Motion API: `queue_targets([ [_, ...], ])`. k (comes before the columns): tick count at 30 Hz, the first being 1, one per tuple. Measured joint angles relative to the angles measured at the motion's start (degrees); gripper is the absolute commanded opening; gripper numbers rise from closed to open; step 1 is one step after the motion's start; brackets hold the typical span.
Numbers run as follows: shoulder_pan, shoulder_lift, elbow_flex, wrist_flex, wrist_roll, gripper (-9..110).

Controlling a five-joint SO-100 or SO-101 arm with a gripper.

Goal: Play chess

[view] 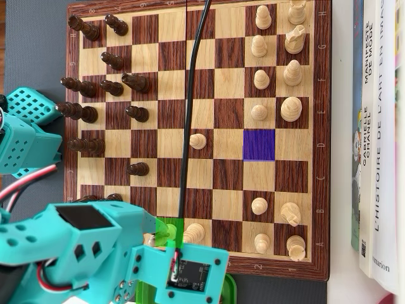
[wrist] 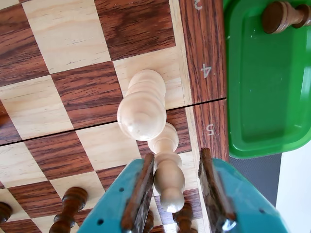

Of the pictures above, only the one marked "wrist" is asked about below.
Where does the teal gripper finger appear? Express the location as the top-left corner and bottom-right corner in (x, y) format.
(76, 152), (156, 233)
(198, 147), (290, 233)

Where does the light wooden chess bishop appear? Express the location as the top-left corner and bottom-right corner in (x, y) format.
(147, 122), (186, 214)

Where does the dark wooden chess pawn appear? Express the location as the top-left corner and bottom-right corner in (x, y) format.
(172, 202), (199, 233)
(0, 201), (13, 224)
(48, 186), (88, 233)
(261, 1), (311, 34)

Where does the light wooden chess queen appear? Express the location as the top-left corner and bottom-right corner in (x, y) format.
(117, 69), (168, 141)

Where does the green plastic tray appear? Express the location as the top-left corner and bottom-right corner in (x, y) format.
(222, 0), (311, 160)

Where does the wooden chessboard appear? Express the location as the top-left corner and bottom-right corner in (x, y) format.
(0, 0), (230, 233)

